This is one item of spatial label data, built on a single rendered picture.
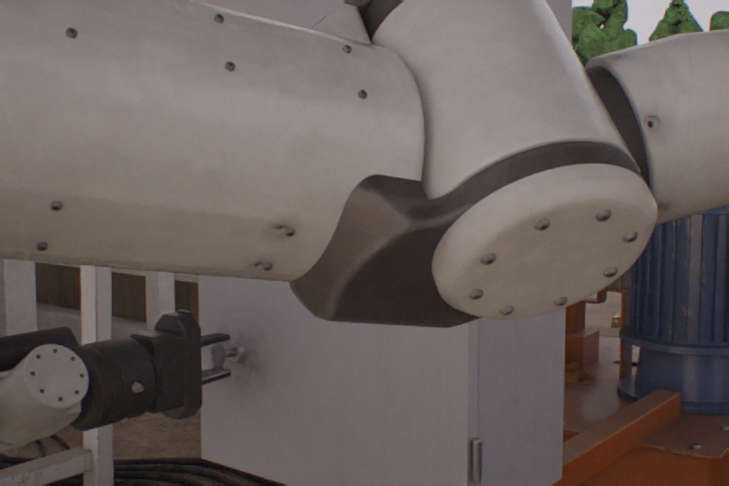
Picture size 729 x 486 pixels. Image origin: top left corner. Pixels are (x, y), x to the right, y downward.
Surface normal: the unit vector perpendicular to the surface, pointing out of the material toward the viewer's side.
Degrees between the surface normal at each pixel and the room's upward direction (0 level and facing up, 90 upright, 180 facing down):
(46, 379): 57
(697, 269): 90
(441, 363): 90
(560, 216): 138
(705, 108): 80
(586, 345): 90
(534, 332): 90
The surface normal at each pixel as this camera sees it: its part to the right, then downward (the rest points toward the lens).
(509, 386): 0.79, 0.06
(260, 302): -0.62, 0.07
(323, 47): 0.45, -0.60
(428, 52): -0.56, -0.36
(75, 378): 0.66, -0.49
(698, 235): -0.27, 0.09
